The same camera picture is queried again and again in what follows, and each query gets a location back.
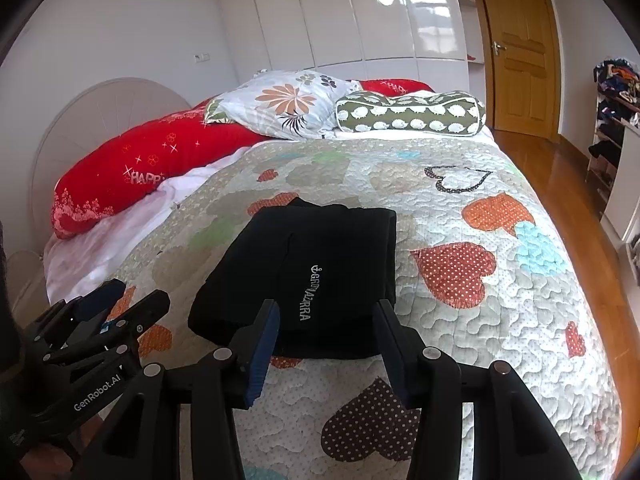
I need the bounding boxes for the black pants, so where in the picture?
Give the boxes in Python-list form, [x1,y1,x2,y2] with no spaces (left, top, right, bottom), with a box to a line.
[188,198,397,360]

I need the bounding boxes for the person left hand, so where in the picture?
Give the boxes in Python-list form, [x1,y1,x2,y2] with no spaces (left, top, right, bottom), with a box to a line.
[20,445,74,480]

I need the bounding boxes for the pink white bed sheet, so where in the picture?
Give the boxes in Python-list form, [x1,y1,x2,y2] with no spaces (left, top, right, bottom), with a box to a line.
[44,136,514,312]

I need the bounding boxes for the red long pillow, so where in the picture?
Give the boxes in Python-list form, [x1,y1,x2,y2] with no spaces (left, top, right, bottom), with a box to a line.
[51,78,427,240]

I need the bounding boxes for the heart patterned quilt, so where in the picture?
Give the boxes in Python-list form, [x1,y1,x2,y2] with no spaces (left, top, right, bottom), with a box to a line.
[116,138,622,479]

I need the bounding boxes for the round beige headboard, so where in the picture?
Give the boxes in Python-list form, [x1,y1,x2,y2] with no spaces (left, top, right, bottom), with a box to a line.
[28,77,190,252]

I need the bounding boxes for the floral white pillow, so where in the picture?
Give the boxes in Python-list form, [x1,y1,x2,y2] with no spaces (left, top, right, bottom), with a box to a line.
[203,70,362,140]

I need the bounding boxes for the green white patterned bolster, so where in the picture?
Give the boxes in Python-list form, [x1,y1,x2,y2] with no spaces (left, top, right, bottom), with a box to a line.
[334,90,486,136]

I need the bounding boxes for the cluttered shoe rack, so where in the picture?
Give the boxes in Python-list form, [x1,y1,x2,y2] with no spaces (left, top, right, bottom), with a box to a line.
[585,58,639,216]

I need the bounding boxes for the wooden door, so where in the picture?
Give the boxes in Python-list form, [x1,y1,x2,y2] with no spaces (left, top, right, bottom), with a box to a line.
[475,0,561,143]

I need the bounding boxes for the white glossy wardrobe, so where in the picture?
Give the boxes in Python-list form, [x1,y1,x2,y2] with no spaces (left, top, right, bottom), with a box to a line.
[218,0,485,96]

